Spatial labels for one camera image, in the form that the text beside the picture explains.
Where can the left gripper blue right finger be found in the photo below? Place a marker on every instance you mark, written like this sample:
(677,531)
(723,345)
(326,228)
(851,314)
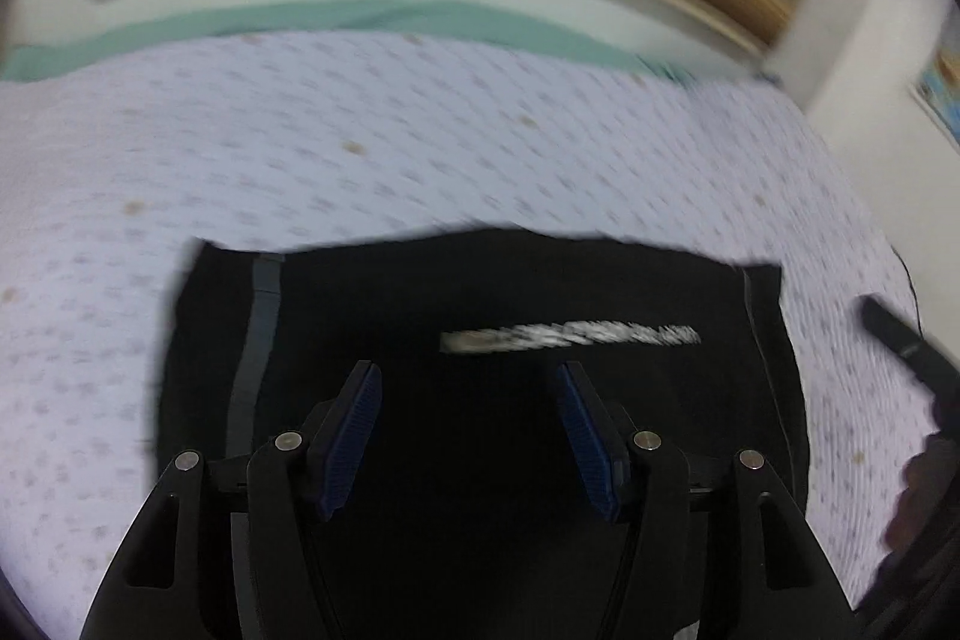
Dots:
(602,458)

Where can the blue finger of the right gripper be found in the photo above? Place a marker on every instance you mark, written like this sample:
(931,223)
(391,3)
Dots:
(932,368)

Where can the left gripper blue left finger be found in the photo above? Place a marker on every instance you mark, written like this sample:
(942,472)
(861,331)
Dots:
(345,432)

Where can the black hooded jacket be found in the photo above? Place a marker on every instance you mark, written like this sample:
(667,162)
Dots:
(468,517)

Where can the person right hand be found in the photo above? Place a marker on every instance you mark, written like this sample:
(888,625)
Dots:
(926,478)

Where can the floral white bed quilt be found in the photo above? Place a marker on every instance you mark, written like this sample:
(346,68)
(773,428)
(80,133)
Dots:
(111,173)

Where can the green bed sheet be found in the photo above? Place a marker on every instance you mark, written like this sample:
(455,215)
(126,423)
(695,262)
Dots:
(459,21)

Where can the colourful wall map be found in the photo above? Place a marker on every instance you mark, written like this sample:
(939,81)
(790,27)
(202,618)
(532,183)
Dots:
(937,86)

